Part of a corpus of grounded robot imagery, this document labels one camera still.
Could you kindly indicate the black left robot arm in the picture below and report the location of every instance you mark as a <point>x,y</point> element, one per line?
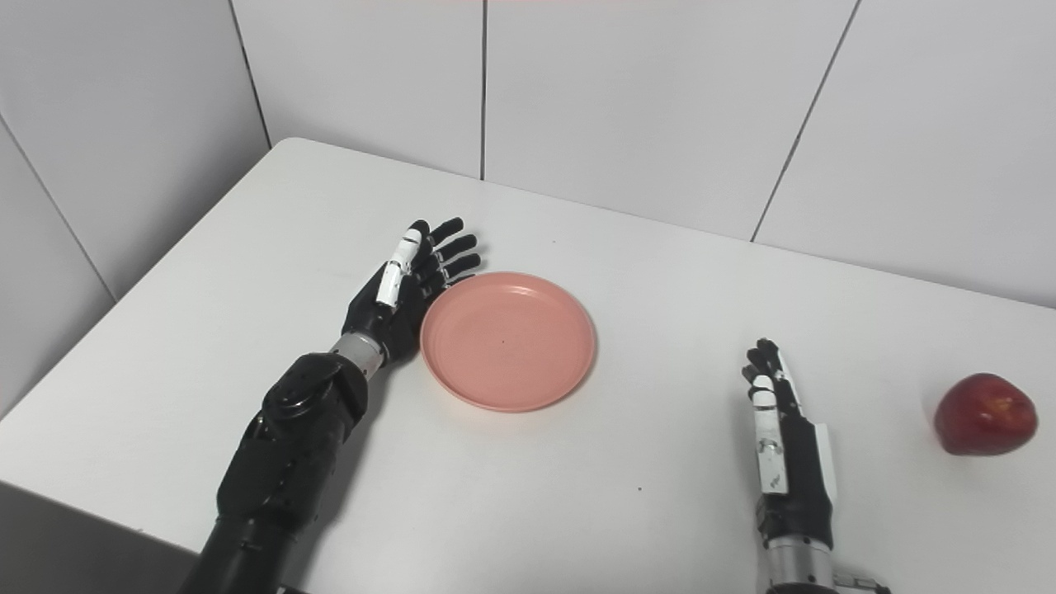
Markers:
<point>289,462</point>

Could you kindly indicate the pink round plate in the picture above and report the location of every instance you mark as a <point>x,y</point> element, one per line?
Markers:
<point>507,342</point>

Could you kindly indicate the red apple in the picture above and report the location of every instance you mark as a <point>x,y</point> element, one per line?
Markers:
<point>986,414</point>

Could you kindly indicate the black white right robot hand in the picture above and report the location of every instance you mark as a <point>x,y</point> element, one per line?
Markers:
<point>800,478</point>

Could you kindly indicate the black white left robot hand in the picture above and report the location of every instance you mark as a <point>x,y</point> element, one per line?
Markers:
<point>388,318</point>

